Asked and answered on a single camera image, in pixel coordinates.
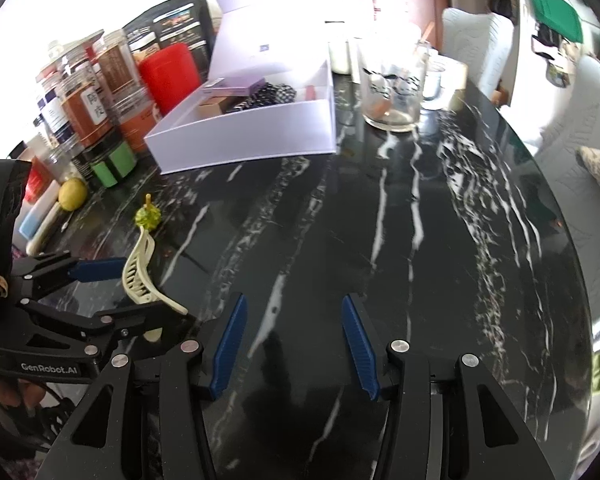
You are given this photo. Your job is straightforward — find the green label jar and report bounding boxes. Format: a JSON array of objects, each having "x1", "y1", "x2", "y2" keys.
[{"x1": 82, "y1": 140, "x2": 138, "y2": 188}]

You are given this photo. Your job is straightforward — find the lavender gift box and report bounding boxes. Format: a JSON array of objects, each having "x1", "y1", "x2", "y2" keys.
[{"x1": 144, "y1": 0, "x2": 338, "y2": 175}]

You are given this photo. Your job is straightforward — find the green tote bag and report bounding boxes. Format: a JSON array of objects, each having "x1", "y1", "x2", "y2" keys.
[{"x1": 525, "y1": 0, "x2": 583, "y2": 43}]

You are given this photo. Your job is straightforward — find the red canister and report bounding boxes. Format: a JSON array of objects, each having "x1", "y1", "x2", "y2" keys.
[{"x1": 139, "y1": 42, "x2": 203, "y2": 116}]

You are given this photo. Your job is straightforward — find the red label jar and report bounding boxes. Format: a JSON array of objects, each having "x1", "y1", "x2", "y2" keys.
[{"x1": 22, "y1": 152, "x2": 61, "y2": 201}]

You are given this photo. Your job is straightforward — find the short orange spice jar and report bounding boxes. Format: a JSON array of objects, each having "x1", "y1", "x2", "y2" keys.
[{"x1": 111, "y1": 92, "x2": 156, "y2": 153}]

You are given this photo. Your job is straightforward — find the brown powder jar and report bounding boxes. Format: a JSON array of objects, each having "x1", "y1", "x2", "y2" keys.
[{"x1": 92, "y1": 30, "x2": 146, "y2": 101}]

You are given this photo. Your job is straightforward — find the gold cardboard box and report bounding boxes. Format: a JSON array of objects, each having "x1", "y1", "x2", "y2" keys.
[{"x1": 196, "y1": 95, "x2": 236, "y2": 117}]

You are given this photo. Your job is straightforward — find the cream hair claw clip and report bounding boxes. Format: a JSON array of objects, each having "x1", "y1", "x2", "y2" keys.
[{"x1": 122, "y1": 227, "x2": 188, "y2": 316}]

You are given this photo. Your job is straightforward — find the glass mug with cartoon print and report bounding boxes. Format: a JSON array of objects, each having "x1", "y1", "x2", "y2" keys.
[{"x1": 357, "y1": 35, "x2": 443, "y2": 133}]

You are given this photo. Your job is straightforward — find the purple box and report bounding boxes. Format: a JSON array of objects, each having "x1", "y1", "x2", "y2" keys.
[{"x1": 202, "y1": 76, "x2": 266, "y2": 98}]

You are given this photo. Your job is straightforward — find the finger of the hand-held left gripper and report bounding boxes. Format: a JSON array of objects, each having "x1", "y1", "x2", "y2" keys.
[
  {"x1": 22, "y1": 300, "x2": 196, "y2": 356},
  {"x1": 12, "y1": 255, "x2": 128, "y2": 286}
]

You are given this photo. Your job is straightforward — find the grey chair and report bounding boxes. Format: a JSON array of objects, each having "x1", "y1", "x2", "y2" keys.
[
  {"x1": 440, "y1": 7, "x2": 515, "y2": 101},
  {"x1": 530, "y1": 55, "x2": 600, "y2": 341}
]

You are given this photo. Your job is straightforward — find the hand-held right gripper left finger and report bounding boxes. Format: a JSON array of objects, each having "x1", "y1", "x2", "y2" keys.
[{"x1": 35, "y1": 292, "x2": 248, "y2": 480}]

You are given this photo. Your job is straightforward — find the black polka dot scrunchie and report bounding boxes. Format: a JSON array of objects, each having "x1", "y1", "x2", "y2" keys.
[{"x1": 252, "y1": 84, "x2": 298, "y2": 106}]

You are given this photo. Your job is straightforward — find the tall orange spice jar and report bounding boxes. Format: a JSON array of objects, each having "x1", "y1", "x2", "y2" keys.
[{"x1": 57, "y1": 67, "x2": 113, "y2": 148}]

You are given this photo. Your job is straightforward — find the blue label jar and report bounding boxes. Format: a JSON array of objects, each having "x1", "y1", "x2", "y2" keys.
[{"x1": 35, "y1": 85, "x2": 76, "y2": 146}]

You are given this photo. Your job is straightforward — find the black printed pouch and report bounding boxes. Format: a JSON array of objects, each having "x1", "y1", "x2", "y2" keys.
[{"x1": 122, "y1": 0, "x2": 213, "y2": 68}]

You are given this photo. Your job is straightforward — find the lemon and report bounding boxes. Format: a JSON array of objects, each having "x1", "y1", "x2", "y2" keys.
[{"x1": 59, "y1": 177, "x2": 89, "y2": 212}]

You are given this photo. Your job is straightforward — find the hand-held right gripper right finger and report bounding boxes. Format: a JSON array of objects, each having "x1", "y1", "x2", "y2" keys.
[{"x1": 341, "y1": 294, "x2": 553, "y2": 480}]

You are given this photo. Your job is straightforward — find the person's left hand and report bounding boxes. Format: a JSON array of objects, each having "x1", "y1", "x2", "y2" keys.
[{"x1": 0, "y1": 365, "x2": 46, "y2": 411}]

